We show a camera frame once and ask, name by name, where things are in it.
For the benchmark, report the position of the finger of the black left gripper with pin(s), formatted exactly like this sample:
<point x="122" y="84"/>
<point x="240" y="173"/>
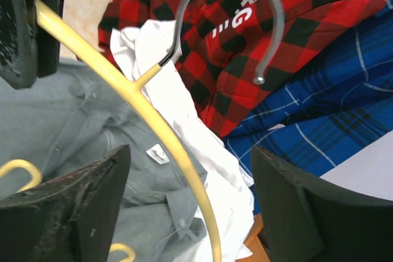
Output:
<point x="18" y="44"/>
<point x="46" y="46"/>

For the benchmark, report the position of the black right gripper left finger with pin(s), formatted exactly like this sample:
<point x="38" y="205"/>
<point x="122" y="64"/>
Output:
<point x="69" y="218"/>

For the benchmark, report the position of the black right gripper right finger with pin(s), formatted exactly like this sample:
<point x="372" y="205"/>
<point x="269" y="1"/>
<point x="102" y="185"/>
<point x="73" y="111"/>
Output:
<point x="307" y="218"/>

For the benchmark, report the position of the yellow hanger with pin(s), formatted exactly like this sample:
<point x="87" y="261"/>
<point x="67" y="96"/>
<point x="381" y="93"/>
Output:
<point x="132" y="94"/>

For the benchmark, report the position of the white shirt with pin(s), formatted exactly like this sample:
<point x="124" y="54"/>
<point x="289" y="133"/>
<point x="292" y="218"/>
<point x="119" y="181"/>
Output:
<point x="135" y="50"/>

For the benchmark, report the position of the blue plaid shirt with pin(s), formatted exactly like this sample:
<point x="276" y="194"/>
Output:
<point x="332" y="108"/>

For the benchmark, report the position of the red black plaid shirt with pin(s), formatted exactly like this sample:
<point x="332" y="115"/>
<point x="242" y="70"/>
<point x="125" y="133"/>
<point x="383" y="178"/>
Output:
<point x="223" y="40"/>

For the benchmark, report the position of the wooden compartment tray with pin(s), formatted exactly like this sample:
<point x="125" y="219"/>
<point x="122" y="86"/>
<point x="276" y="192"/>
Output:
<point x="254" y="244"/>

